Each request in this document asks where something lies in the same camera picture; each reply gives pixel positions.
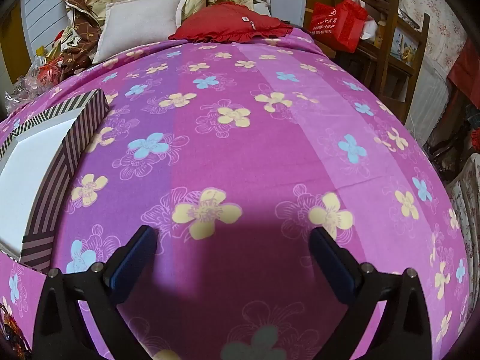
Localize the white floral cloth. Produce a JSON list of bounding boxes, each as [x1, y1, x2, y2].
[[448, 157, 480, 256]]

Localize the wooden chair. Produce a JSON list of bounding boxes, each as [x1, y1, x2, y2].
[[334, 0, 430, 121]]

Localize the brown patterned quilt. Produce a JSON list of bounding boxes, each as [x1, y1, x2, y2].
[[52, 0, 109, 72]]

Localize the pink floral bedsheet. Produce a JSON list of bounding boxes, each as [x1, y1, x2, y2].
[[0, 26, 473, 360]]

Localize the striped white box lid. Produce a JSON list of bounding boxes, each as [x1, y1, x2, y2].
[[0, 88, 110, 272]]

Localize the red shopping bag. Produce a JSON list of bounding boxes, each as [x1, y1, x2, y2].
[[309, 0, 369, 53]]

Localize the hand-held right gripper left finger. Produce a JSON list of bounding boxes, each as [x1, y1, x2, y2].
[[33, 225, 158, 360]]

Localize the red ruffled cushion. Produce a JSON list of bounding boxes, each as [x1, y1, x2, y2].
[[169, 2, 295, 44]]

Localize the pink floral curtain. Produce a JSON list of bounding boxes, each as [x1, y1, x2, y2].
[[397, 0, 469, 79]]

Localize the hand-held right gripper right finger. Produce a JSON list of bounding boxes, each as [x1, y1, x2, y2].
[[309, 227, 432, 360]]

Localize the white pillow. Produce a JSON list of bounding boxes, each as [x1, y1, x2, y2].
[[92, 0, 188, 64]]

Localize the clear plastic bags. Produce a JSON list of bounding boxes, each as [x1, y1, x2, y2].
[[4, 50, 64, 113]]

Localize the red cloth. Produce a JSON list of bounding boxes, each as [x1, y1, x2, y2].
[[448, 39, 480, 102]]

